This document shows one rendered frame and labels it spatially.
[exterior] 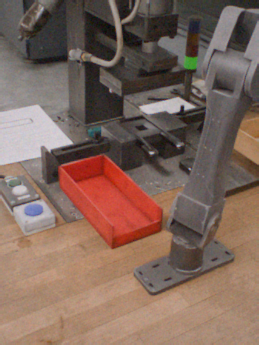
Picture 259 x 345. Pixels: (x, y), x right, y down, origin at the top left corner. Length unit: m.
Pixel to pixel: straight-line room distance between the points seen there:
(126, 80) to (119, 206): 0.28
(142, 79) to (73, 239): 0.40
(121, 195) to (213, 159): 0.35
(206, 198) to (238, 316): 0.21
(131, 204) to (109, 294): 0.27
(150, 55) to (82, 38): 0.26
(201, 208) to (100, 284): 0.23
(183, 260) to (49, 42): 3.62
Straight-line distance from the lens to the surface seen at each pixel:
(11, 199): 1.10
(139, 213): 1.09
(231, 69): 0.81
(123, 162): 1.22
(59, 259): 0.99
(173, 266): 0.95
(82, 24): 1.35
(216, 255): 1.00
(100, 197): 1.14
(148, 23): 1.12
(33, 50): 4.39
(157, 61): 1.15
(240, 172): 1.25
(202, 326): 0.88
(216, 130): 0.83
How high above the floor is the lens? 1.56
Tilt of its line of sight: 33 degrees down
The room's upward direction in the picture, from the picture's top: 3 degrees clockwise
